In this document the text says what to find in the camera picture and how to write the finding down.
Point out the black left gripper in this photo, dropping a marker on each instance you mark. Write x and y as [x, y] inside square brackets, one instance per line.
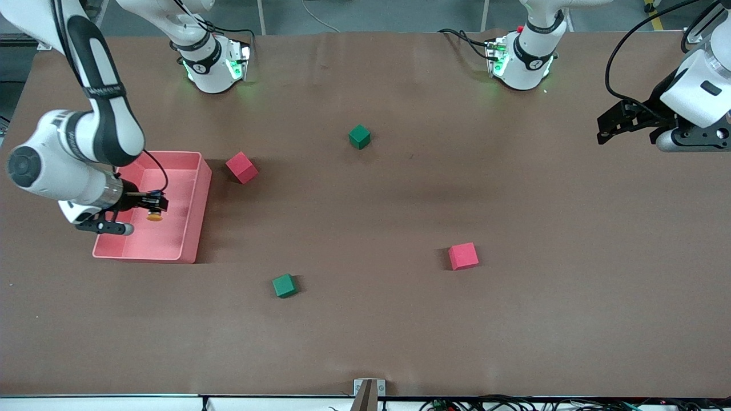
[661, 105]

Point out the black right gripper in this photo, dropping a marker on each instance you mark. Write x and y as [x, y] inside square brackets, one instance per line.
[131, 193]

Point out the orange push button black body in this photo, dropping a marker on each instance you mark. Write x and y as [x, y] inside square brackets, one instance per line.
[154, 216]

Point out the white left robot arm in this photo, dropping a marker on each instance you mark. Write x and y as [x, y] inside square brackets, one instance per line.
[699, 91]

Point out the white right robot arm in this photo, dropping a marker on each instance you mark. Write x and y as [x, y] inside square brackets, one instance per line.
[108, 125]

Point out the pink plastic tray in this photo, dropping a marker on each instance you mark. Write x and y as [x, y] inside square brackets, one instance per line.
[171, 240]

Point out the red foam cube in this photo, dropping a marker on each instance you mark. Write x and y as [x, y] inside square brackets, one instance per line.
[241, 168]
[463, 256]

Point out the green foam cube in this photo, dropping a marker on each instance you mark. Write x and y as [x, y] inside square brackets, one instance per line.
[284, 286]
[359, 137]

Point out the brown table mat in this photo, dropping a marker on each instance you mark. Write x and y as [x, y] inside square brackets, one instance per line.
[365, 331]

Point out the aluminium frame profile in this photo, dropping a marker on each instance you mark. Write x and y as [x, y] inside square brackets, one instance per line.
[694, 34]

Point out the brown camera pole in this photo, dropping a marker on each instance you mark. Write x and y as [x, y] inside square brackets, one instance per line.
[365, 399]

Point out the grey metal bracket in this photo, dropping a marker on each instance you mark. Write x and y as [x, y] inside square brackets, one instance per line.
[381, 387]

